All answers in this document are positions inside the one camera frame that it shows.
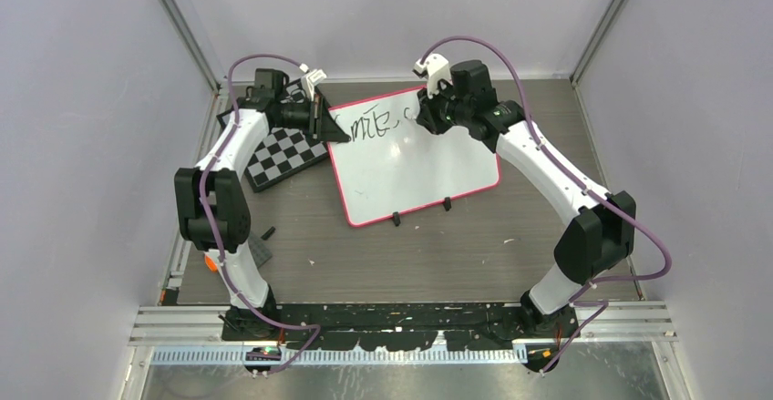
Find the whiteboard with pink frame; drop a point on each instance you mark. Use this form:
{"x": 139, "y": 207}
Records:
{"x": 391, "y": 165}

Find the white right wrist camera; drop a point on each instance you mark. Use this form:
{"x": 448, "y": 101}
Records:
{"x": 435, "y": 69}

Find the black white chessboard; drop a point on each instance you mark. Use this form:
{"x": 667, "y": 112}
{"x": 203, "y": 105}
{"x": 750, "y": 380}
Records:
{"x": 282, "y": 154}

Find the black wire whiteboard stand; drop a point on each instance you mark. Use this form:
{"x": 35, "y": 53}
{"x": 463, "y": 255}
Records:
{"x": 445, "y": 204}

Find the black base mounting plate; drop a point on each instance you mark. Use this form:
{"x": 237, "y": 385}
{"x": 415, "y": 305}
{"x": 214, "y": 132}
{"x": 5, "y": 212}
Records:
{"x": 397, "y": 327}

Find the aluminium frame rail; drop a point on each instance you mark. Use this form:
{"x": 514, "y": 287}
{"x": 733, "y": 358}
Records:
{"x": 192, "y": 334}

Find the orange curved brick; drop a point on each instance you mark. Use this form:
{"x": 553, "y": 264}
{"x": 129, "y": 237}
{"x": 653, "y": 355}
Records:
{"x": 212, "y": 266}

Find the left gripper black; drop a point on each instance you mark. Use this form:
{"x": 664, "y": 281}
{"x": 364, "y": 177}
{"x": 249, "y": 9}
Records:
{"x": 326, "y": 129}

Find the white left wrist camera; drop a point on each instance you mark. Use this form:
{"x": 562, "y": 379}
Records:
{"x": 310, "y": 79}

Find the black marker cap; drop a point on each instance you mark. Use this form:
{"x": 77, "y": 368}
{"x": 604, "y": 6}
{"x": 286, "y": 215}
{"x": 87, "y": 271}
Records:
{"x": 268, "y": 234}

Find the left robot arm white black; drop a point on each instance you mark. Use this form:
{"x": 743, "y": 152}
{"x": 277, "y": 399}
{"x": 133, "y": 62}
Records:
{"x": 212, "y": 210}

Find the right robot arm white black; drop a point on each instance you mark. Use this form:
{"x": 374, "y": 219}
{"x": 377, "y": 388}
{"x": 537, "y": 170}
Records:
{"x": 595, "y": 239}

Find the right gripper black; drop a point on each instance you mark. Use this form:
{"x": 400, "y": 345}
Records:
{"x": 428, "y": 115}

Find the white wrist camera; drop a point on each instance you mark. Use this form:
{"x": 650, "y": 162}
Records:
{"x": 310, "y": 79}
{"x": 435, "y": 69}

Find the grey studded baseplate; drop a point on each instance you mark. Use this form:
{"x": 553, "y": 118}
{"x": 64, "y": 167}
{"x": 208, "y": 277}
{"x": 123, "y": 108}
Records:
{"x": 259, "y": 251}

